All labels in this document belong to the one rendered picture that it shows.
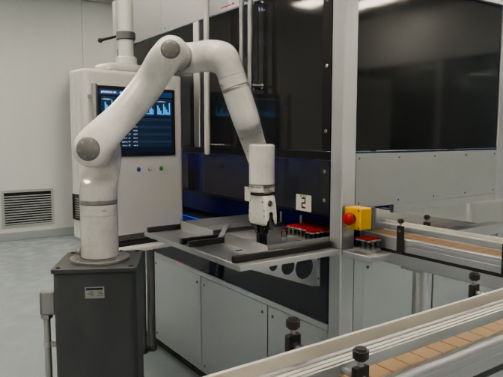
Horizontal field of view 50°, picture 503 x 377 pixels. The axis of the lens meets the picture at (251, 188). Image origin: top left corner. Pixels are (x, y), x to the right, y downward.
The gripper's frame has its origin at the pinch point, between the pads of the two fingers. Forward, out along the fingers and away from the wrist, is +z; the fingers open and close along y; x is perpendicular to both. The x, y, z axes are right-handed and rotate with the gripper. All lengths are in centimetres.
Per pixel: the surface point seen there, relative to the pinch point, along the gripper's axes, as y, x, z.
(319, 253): -10.9, -15.6, 4.8
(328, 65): -4, -25, -58
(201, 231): 36.5, 2.1, 2.5
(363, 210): -21.5, -24.8, -10.2
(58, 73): 544, -84, -110
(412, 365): -93, 40, -1
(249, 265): -11.0, 12.4, 4.8
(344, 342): -86, 47, -4
